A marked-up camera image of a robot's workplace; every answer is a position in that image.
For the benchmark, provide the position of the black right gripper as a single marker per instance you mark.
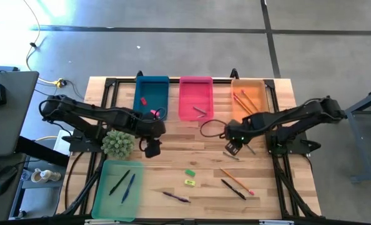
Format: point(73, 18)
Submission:
point(240, 131)

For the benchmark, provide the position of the yellow-green eraser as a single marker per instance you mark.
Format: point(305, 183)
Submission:
point(190, 183)

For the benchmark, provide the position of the blue plastic bin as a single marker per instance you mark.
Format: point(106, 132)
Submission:
point(151, 89)

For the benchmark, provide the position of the red eraser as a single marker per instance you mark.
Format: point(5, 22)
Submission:
point(143, 101)

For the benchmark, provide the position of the green eraser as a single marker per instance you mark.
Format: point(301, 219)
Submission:
point(190, 172)

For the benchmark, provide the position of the pink eraser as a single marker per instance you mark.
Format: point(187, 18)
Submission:
point(154, 112)

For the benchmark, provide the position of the green potted succulent plant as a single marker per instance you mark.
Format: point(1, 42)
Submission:
point(118, 145)

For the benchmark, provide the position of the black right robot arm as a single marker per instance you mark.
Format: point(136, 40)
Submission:
point(282, 117)

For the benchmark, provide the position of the black metal table frame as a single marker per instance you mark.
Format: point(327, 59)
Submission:
point(174, 80)

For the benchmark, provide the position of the blue pen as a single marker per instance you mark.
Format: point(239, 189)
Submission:
point(128, 188)

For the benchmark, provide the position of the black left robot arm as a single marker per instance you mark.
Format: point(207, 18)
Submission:
point(88, 111)

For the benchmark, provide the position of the grey desk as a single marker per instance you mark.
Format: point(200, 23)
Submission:
point(10, 112)

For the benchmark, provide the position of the teal plastic bin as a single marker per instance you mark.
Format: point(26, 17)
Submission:
point(110, 206)

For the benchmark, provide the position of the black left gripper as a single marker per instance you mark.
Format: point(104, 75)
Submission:
point(151, 128)

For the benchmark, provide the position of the orange plastic bin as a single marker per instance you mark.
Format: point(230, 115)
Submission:
point(260, 100)

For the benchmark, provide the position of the yellow power plug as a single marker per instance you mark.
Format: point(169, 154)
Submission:
point(60, 83)

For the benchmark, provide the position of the black computer mouse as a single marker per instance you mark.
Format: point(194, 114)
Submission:
point(3, 180)

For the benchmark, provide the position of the purple pen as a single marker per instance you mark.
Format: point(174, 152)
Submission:
point(176, 197)

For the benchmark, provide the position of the blue-grey metal table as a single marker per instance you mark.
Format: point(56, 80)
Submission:
point(360, 143)

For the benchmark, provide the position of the white box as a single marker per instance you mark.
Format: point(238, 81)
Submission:
point(60, 142)

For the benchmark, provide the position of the pink plastic bin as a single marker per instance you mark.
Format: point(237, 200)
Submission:
point(195, 93)

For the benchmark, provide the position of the white cup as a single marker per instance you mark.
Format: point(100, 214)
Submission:
point(43, 175)

